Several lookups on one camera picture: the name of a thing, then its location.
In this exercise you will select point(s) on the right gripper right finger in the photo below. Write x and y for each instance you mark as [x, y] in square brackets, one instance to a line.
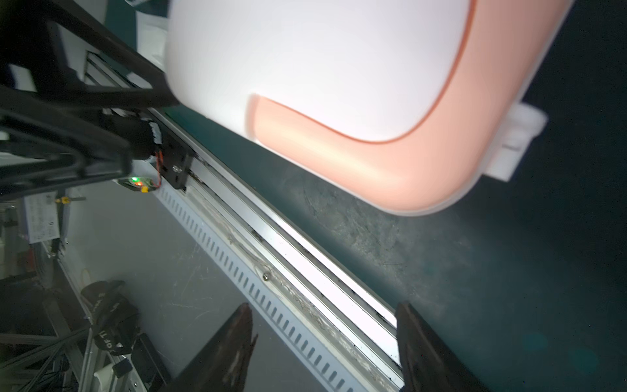
[426, 361]

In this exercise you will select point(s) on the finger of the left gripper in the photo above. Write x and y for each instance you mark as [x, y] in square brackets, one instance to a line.
[114, 75]
[47, 149]

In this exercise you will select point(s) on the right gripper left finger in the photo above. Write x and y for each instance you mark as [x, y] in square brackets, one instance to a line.
[222, 365]

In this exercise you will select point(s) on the white peach first aid kit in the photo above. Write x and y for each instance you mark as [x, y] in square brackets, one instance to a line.
[403, 104]

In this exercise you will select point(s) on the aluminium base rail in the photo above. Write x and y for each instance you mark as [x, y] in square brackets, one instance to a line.
[191, 252]

